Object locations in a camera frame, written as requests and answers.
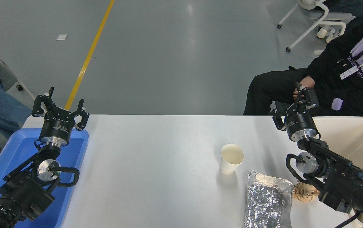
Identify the grey rolling chair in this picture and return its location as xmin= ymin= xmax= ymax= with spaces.
xmin=0 ymin=43 xmax=36 ymax=100

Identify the blue plastic tray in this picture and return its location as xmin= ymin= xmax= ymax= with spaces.
xmin=0 ymin=128 xmax=89 ymax=228

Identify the crumpled tan paper ball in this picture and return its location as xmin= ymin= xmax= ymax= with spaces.
xmin=292 ymin=181 xmax=321 ymax=202

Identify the blue lanyard with badge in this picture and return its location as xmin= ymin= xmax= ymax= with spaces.
xmin=340 ymin=43 xmax=363 ymax=80

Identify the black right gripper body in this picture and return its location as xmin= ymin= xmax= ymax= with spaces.
xmin=284 ymin=111 xmax=318 ymax=138

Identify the crinkled foil tray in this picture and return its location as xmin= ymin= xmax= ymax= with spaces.
xmin=243 ymin=170 xmax=295 ymax=228

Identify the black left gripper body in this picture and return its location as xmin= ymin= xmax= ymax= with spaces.
xmin=40 ymin=109 xmax=76 ymax=140

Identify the person's hand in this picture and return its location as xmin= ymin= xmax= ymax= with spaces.
xmin=292 ymin=75 xmax=315 ymax=100

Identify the large pale bin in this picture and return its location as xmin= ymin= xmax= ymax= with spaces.
xmin=312 ymin=116 xmax=363 ymax=228

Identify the white paper cup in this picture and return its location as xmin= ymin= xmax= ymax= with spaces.
xmin=220 ymin=143 xmax=245 ymax=175

